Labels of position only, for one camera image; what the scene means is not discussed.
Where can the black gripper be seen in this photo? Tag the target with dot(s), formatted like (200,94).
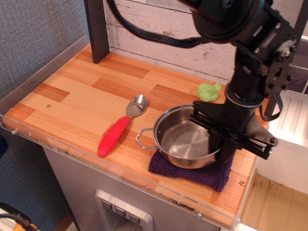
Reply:
(232,127)

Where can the stainless steel pot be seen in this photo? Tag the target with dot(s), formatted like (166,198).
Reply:
(181,142)

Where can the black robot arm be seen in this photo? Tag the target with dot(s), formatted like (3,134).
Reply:
(265,46)

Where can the dark purple cloth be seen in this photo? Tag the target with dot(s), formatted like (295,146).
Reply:
(215,175)

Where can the green plastic toy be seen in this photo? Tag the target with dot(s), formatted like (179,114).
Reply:
(207,92)

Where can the clear acrylic edge guard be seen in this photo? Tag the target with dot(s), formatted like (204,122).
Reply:
(77,139)

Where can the grey cabinet with dispenser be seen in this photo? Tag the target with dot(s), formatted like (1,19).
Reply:
(101,202)

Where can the red handled metal spoon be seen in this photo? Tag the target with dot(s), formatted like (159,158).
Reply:
(136,107)

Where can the dark vertical post left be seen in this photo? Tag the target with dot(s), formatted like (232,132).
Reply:
(97,29)

